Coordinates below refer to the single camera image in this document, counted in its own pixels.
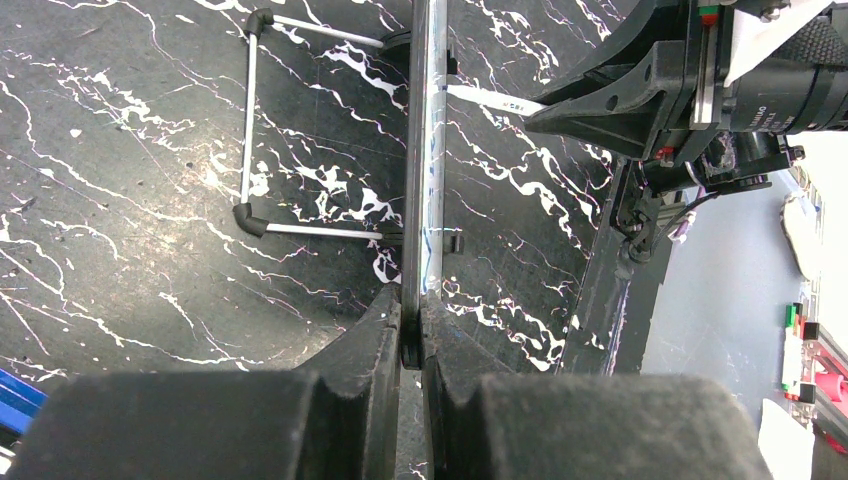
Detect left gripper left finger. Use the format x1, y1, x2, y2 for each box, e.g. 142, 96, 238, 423
8, 286, 401, 479

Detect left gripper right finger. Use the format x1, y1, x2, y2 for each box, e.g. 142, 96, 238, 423
420, 297, 770, 479

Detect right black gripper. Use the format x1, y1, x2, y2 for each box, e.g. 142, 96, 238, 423
525, 0, 739, 193

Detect white whiteboard marker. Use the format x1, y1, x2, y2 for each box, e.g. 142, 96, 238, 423
445, 85, 546, 117

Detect small black-framed whiteboard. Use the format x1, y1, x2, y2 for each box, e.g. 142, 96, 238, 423
233, 1, 463, 370

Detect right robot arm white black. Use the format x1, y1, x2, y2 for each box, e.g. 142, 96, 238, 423
525, 1, 847, 193

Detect red green items on shelf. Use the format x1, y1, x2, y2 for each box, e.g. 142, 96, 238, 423
780, 302, 847, 438

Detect black motor on bracket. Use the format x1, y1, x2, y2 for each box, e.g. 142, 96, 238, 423
610, 132, 806, 264

